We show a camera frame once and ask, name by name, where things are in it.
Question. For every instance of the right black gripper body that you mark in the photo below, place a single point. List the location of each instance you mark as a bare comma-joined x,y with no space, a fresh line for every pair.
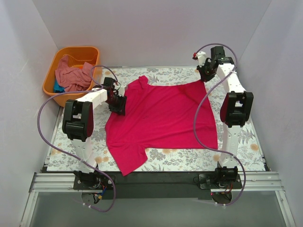
207,74

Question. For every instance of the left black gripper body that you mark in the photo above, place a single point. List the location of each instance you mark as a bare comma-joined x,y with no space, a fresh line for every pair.
118,105

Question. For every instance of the magenta t shirt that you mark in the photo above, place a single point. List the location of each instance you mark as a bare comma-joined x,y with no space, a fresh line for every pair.
159,117

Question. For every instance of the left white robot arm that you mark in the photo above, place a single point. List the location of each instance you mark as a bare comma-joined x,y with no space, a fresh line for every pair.
78,125

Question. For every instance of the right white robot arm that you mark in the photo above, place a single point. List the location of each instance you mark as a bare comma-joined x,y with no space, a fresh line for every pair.
234,113

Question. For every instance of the salmon pink t shirt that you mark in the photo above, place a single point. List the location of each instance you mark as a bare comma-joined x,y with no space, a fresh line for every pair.
73,78

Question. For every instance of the teal garment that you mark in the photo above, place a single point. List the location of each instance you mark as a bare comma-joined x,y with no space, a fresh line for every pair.
57,88

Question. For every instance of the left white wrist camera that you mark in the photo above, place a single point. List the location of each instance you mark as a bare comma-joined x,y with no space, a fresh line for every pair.
122,90

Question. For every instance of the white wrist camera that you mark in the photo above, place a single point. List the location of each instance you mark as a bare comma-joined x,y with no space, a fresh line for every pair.
201,57
122,90

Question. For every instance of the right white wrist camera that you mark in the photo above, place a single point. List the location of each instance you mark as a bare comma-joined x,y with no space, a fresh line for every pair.
201,57

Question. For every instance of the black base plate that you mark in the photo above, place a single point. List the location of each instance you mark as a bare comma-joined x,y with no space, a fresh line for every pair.
155,185

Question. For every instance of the aluminium frame rail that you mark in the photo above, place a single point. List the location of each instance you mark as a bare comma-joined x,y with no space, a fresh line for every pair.
53,202

